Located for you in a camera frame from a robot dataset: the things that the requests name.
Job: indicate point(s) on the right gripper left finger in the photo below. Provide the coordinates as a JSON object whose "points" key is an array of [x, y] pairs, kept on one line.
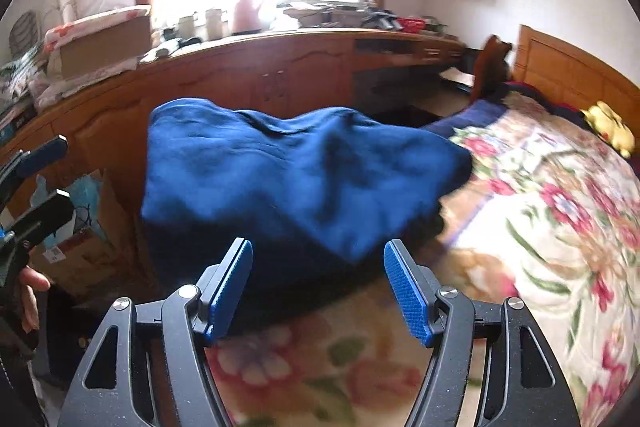
{"points": [[145, 356]]}

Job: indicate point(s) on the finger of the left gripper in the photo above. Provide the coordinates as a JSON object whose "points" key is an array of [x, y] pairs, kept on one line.
{"points": [[39, 222], [29, 162]]}

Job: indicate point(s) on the navy blue blazer jacket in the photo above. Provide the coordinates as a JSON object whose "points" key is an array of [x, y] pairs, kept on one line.
{"points": [[315, 194]]}

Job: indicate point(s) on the person's left hand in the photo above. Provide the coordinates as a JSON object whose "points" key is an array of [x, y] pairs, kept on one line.
{"points": [[31, 283]]}

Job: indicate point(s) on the cardboard box on floor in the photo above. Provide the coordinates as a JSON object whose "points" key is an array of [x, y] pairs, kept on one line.
{"points": [[95, 252]]}

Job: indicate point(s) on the cardboard box on desk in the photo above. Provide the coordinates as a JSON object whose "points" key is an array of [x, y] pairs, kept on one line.
{"points": [[86, 45]]}

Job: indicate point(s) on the floral quilt bedspread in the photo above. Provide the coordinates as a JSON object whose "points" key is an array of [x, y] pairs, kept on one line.
{"points": [[550, 215]]}

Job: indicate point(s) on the white cup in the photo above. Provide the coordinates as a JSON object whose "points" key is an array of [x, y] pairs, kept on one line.
{"points": [[186, 27]]}

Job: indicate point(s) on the white mug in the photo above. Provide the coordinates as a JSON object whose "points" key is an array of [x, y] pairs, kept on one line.
{"points": [[213, 24]]}

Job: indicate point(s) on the pink thermos jug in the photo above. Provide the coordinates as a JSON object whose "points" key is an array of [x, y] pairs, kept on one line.
{"points": [[245, 19]]}

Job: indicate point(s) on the yellow Pikachu plush toy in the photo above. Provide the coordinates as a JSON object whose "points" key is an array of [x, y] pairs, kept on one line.
{"points": [[610, 127]]}

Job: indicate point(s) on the wooden desk chair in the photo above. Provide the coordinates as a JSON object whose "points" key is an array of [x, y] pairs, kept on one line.
{"points": [[480, 72]]}

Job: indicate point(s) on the long wooden desk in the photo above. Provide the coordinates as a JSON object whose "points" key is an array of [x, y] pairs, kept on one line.
{"points": [[282, 75]]}

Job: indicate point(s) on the wooden bed headboard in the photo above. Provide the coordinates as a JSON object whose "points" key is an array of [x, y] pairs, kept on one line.
{"points": [[565, 74]]}

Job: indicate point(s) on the red basket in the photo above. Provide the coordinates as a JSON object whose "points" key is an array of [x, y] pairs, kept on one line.
{"points": [[411, 25]]}

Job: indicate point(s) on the black gadget on desk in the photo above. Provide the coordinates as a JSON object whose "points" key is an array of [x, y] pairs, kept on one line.
{"points": [[377, 18]]}

